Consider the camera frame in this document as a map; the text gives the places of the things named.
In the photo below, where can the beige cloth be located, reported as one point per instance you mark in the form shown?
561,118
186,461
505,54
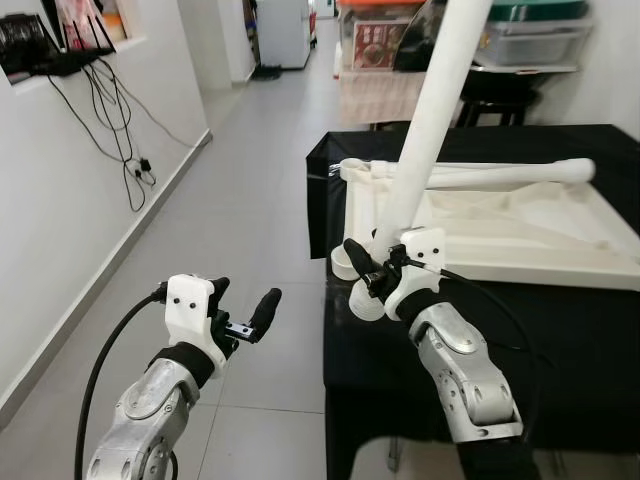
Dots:
380,98

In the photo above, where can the upright vacuum cleaner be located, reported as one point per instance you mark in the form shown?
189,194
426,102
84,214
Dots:
265,70

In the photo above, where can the grey metal table leg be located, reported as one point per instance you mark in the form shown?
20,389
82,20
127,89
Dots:
395,455

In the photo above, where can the black bag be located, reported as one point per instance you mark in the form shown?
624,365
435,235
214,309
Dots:
418,45

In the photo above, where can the red printed carton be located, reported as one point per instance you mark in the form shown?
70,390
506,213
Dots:
380,45

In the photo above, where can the black power adapter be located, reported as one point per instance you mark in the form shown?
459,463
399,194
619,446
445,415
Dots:
143,163

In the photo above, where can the black tablecloth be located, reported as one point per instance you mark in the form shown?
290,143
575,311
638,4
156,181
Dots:
560,340

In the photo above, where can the orange lid storage box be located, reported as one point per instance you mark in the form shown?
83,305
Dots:
375,5

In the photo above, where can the orange shelf packet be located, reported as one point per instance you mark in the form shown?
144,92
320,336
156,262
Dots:
112,20

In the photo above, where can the green lid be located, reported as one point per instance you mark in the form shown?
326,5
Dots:
540,10

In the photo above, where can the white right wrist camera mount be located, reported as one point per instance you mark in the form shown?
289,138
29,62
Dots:
425,250

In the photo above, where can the black power strip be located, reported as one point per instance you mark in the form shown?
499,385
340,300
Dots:
60,62

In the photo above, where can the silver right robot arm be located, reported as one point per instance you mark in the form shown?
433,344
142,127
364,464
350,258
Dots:
460,370

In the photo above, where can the clear plastic storage box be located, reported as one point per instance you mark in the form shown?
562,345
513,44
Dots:
540,45

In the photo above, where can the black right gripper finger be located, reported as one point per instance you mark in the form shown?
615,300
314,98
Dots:
360,262

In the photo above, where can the white plastic children table top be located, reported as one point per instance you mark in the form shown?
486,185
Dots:
520,240

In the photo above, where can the black wok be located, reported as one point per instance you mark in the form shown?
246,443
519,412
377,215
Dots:
500,82

